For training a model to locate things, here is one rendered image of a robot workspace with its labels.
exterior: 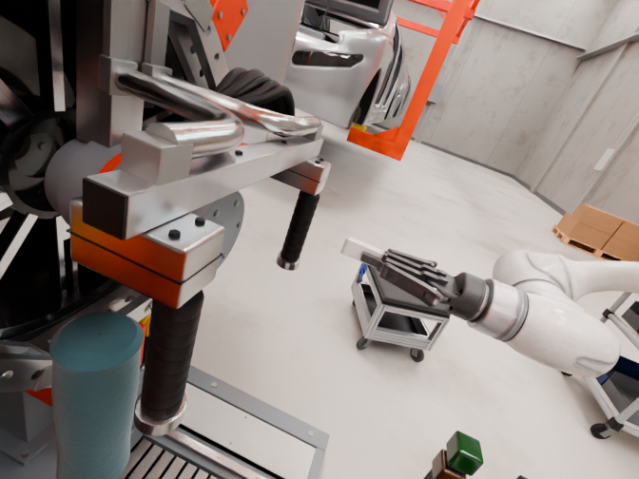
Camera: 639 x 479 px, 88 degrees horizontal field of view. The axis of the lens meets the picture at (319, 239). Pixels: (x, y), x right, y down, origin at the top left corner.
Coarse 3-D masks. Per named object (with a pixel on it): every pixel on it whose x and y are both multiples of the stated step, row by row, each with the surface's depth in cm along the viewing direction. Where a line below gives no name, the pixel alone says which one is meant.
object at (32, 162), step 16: (0, 16) 45; (0, 32) 46; (16, 32) 48; (0, 48) 46; (16, 48) 48; (32, 48) 50; (0, 64) 47; (16, 64) 49; (32, 64) 51; (16, 80) 50; (32, 80) 52; (32, 144) 51; (48, 144) 54; (32, 160) 52; (48, 160) 59
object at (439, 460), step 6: (444, 450) 54; (438, 456) 54; (444, 456) 53; (432, 462) 55; (438, 462) 53; (444, 462) 52; (432, 468) 54; (438, 468) 52; (444, 468) 51; (438, 474) 51; (444, 474) 51; (450, 474) 51; (456, 474) 51
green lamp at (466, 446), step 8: (456, 432) 52; (448, 440) 53; (456, 440) 50; (464, 440) 50; (472, 440) 51; (448, 448) 52; (456, 448) 49; (464, 448) 49; (472, 448) 50; (480, 448) 50; (448, 456) 51; (456, 456) 49; (464, 456) 49; (472, 456) 48; (480, 456) 49; (448, 464) 50; (456, 464) 49; (464, 464) 49; (472, 464) 49; (480, 464) 48; (464, 472) 50; (472, 472) 49
